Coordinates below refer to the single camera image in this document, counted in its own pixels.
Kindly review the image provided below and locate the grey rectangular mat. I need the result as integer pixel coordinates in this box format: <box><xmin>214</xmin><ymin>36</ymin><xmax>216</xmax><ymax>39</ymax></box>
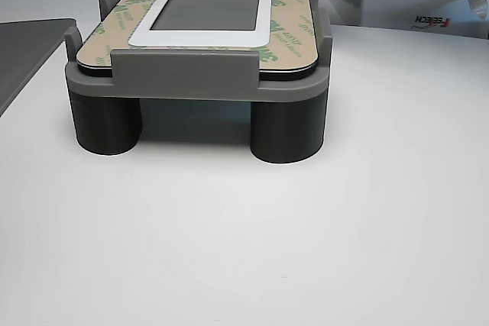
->
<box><xmin>0</xmin><ymin>18</ymin><xmax>79</xmax><ymax>117</ymax></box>

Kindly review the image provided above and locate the grey device holder fixture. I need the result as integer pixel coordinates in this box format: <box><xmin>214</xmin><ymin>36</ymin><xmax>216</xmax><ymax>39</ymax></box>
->
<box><xmin>63</xmin><ymin>0</ymin><xmax>334</xmax><ymax>166</ymax></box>

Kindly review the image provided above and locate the tan 3M protective film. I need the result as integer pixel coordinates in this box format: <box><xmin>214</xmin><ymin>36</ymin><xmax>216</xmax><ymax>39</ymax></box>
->
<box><xmin>76</xmin><ymin>0</ymin><xmax>319</xmax><ymax>75</ymax></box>

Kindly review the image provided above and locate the white Feetech box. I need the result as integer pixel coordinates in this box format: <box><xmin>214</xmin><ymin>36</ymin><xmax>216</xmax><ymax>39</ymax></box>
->
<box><xmin>322</xmin><ymin>0</ymin><xmax>489</xmax><ymax>40</ymax></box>

